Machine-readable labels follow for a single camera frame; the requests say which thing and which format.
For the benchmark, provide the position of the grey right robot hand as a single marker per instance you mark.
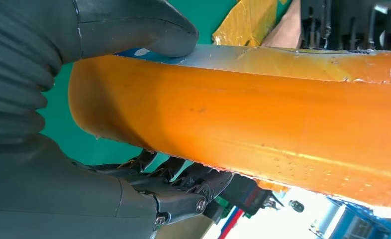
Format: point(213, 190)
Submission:
point(50, 198)

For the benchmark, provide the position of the brown cardboard box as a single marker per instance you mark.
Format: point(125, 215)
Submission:
point(182, 229)

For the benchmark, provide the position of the red pole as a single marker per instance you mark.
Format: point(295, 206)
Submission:
point(230, 226)

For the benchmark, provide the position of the black carry case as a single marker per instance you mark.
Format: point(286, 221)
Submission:
point(245, 194)

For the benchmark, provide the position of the black round device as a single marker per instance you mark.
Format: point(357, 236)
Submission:
point(296, 206)

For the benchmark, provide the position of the yellow taped cardboard sheet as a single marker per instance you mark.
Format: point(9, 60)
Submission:
point(248, 23)

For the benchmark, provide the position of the blue shelf rack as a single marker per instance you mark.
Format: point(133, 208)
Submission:
point(339, 227)

